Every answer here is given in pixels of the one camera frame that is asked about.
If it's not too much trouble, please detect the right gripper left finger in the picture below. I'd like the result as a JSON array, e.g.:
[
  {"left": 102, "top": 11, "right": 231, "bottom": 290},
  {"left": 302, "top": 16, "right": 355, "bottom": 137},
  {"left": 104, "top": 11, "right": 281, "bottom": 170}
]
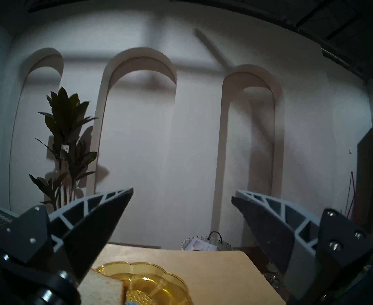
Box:
[{"left": 0, "top": 188, "right": 134, "bottom": 281}]

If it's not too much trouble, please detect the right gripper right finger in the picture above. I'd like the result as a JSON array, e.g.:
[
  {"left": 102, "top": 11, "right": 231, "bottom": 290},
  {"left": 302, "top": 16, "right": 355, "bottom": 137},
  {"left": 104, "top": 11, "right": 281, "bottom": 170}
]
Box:
[{"left": 232, "top": 189, "right": 373, "bottom": 303}]

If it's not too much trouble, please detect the amber glass plate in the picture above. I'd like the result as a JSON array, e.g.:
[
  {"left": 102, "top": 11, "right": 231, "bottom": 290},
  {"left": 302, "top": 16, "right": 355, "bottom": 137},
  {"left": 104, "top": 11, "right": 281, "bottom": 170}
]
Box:
[{"left": 94, "top": 261, "right": 193, "bottom": 305}]

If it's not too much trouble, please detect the slice of white bread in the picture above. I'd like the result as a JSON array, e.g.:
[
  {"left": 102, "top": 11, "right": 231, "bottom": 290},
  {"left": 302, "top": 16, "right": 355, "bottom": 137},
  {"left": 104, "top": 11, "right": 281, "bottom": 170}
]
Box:
[{"left": 78, "top": 269, "right": 125, "bottom": 305}]

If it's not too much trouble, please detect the tall potted plant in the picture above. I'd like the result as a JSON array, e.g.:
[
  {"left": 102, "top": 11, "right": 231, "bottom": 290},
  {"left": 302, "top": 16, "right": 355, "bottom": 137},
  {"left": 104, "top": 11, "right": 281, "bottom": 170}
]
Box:
[{"left": 29, "top": 87, "right": 98, "bottom": 211}]

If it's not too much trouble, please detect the wicker basket with black handle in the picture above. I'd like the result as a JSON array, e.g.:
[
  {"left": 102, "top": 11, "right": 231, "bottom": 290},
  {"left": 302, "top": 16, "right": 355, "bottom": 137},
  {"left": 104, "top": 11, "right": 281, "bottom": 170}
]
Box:
[{"left": 182, "top": 231, "right": 233, "bottom": 251}]

